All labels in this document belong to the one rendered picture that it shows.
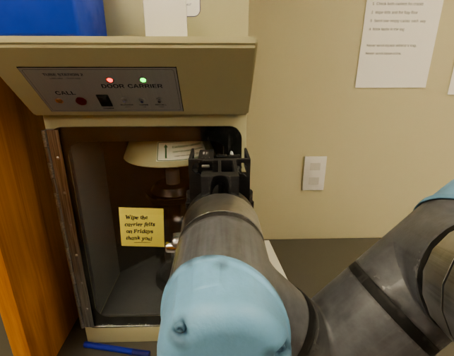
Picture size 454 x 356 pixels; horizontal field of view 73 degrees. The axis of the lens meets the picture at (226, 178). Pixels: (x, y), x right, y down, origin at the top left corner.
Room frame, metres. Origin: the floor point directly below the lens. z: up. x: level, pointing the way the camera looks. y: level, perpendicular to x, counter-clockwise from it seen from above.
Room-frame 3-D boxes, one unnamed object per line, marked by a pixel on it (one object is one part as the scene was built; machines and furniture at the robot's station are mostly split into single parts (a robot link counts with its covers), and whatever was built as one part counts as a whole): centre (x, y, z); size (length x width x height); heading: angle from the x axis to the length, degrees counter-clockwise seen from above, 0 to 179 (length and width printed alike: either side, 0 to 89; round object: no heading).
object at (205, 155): (0.33, 0.01, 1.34); 0.12 x 0.08 x 0.09; 2
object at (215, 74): (0.43, 0.13, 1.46); 0.32 x 0.11 x 0.10; 92
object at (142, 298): (0.48, 0.13, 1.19); 0.30 x 0.01 x 0.40; 92
